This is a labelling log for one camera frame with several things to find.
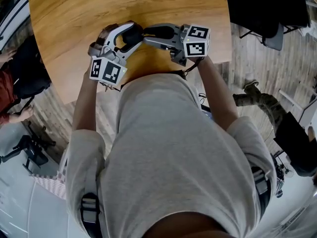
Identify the white-legged side table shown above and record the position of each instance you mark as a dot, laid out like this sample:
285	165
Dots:
302	103

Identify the person's left forearm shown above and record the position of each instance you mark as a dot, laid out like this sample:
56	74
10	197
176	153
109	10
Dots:
85	105

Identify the checkered foam mat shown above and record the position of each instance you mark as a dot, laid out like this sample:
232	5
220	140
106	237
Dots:
49	185

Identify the person's right forearm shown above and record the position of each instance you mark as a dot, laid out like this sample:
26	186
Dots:
218	98

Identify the person's chin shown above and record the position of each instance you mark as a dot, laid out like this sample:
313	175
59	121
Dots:
185	225

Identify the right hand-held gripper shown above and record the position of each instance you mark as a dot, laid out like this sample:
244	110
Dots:
195	49

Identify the black swivel chair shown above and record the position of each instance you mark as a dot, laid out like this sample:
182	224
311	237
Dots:
32	152

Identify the person's left hand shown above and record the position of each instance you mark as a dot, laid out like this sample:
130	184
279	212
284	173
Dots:
102	35

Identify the large black office chair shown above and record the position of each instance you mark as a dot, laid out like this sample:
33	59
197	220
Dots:
262	6

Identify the black floor fan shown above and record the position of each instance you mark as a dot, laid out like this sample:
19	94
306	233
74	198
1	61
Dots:
288	170

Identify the person's grey t-shirt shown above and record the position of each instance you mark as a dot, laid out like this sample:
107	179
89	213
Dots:
171	152

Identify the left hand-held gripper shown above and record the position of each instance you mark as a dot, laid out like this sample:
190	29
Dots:
109	73

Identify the black glasses case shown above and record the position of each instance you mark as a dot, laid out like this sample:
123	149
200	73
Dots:
131	35

